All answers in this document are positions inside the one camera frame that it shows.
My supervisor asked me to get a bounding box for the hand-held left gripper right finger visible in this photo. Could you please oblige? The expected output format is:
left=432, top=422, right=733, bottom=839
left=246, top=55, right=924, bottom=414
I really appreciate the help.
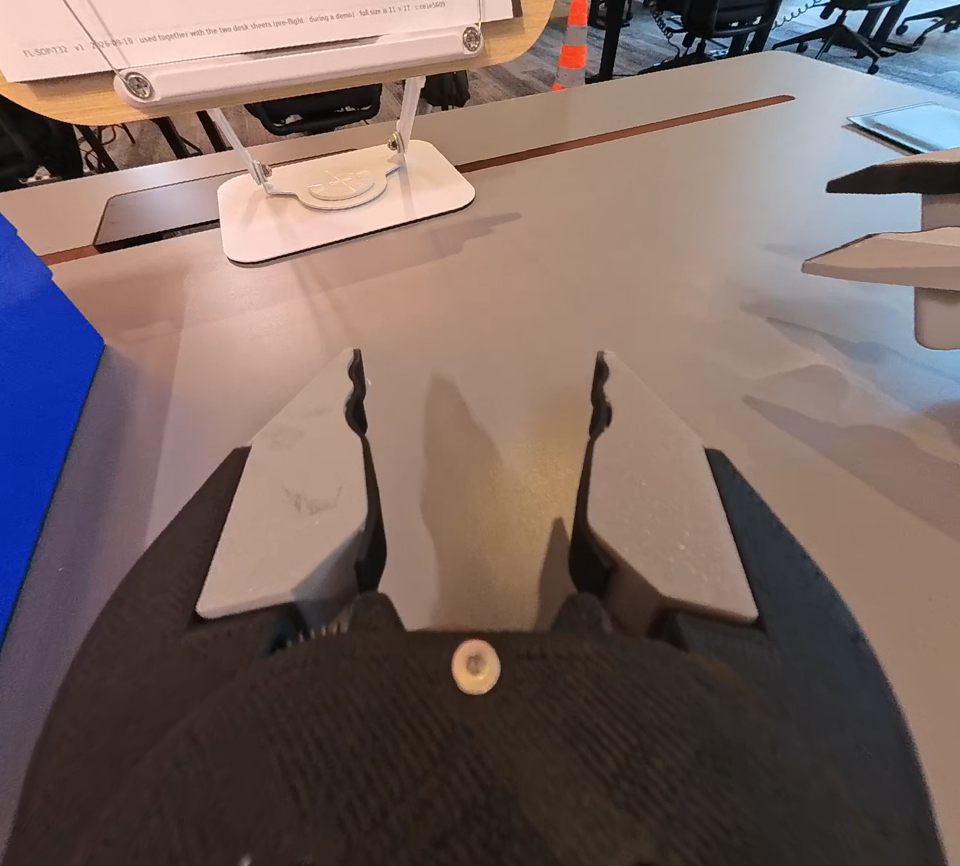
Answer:
left=568, top=351, right=760, bottom=640

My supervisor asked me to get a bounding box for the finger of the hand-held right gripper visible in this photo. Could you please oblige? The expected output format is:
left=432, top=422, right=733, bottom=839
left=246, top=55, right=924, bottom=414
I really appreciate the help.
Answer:
left=825, top=148, right=960, bottom=231
left=801, top=227, right=960, bottom=351

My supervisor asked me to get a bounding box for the orange traffic cone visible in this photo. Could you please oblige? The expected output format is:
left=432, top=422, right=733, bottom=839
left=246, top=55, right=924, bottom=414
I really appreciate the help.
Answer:
left=551, top=0, right=592, bottom=93

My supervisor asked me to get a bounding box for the grey table cable tray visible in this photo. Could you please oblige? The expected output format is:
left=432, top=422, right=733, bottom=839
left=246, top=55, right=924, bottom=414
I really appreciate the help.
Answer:
left=847, top=102, right=960, bottom=155

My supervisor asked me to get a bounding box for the large blue plastic bin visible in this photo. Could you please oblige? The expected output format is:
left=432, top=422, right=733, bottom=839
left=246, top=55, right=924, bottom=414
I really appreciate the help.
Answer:
left=0, top=213, right=106, bottom=646

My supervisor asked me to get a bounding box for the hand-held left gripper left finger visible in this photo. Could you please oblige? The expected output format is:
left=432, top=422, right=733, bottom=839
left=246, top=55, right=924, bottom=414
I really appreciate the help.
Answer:
left=195, top=348, right=388, bottom=621

